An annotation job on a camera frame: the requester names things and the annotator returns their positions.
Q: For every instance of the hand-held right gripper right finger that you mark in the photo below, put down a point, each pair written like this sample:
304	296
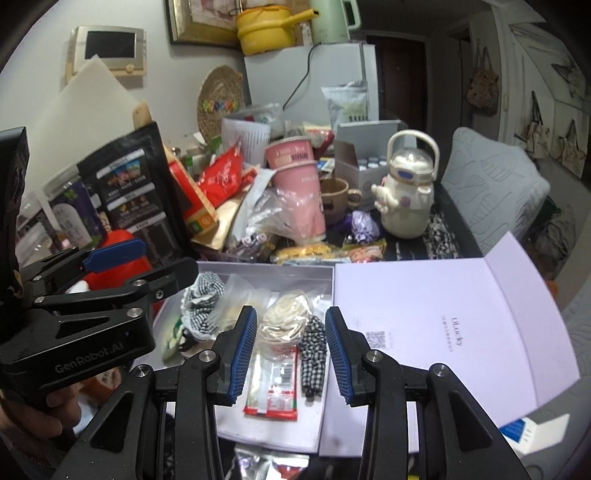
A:
339	355

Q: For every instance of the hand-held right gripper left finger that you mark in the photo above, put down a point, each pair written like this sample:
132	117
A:
244	355

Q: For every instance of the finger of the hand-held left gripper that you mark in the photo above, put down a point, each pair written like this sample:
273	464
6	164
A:
171	274
115	254

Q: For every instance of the gingham scrunchie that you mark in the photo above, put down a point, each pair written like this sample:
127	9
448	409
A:
314	350

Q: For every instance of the red white snack packet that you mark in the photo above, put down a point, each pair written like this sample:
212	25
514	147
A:
272	383

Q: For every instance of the gingham bow hair claw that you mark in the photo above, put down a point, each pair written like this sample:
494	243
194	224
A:
203	300

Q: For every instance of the cream scrunchie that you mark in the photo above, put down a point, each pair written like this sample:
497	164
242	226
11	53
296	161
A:
281	318

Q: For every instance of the white hinged gift box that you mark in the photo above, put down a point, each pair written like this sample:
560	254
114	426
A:
438	323

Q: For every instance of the person's left hand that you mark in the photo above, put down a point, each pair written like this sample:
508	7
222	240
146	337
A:
41	410

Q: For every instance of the clear zip bag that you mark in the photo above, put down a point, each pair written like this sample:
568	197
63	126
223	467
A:
240	300

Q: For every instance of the green white small packet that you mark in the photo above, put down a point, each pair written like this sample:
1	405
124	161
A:
173	339

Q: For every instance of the black printed bag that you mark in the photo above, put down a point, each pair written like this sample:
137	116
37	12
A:
134	184

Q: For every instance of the tan kraft paper bag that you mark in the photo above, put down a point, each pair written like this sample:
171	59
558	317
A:
221	221

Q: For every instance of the red box with coloured squares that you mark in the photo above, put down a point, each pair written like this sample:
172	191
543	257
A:
194	198

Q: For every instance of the yellow snack packet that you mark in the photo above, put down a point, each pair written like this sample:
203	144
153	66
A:
309	253

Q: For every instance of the silver packet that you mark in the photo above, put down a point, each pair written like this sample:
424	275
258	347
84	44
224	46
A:
268	461

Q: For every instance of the red snack bag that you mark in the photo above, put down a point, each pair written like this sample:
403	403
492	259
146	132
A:
226	175

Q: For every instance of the clear plastic bag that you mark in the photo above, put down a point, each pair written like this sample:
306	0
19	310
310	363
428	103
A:
277	212

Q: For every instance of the white paper envelope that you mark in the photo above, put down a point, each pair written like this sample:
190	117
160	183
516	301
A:
258	184

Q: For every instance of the purple wrapper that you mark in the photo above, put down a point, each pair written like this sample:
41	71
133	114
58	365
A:
362	226

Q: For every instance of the white foam board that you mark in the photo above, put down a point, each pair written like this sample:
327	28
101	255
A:
83	120

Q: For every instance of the tall pink paper cup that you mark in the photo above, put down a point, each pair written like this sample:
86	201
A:
300	194

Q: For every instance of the black white patterned cloth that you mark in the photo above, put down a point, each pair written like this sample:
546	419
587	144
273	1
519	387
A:
441	237

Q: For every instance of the brown mug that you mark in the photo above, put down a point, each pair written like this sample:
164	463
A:
334	198

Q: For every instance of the printed paper sheet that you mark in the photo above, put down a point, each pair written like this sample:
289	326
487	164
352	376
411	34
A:
249	138

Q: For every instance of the white cartoon water bottle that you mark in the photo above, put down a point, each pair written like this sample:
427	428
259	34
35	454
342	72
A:
406	198

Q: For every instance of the pink printed paper cup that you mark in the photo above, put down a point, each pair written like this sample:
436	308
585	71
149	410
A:
291	152

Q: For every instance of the grey white carton box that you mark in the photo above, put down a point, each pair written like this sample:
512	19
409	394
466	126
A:
351	180

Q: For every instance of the clear plastic tub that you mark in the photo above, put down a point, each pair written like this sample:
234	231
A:
258	115

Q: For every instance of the blue white box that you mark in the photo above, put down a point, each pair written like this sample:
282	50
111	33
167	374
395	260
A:
531	431

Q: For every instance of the white fridge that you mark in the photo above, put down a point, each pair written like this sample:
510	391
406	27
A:
277	78

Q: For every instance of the grey quilted cushion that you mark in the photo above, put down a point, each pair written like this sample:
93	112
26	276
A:
489	184

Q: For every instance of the green white bag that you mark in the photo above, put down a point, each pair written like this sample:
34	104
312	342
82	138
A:
348	106

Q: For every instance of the framed picture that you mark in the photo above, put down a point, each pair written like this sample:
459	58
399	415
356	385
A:
203	23

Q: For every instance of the yellow pot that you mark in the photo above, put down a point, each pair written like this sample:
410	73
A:
263	32

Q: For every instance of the dark wooden door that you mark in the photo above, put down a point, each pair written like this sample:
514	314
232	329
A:
397	74

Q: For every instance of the green kettle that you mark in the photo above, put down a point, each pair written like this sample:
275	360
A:
332	23

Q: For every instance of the brown hanging bag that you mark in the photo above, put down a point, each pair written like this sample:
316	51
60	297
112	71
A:
482	90

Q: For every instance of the wall intercom panel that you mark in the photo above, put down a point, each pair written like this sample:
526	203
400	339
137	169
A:
111	50

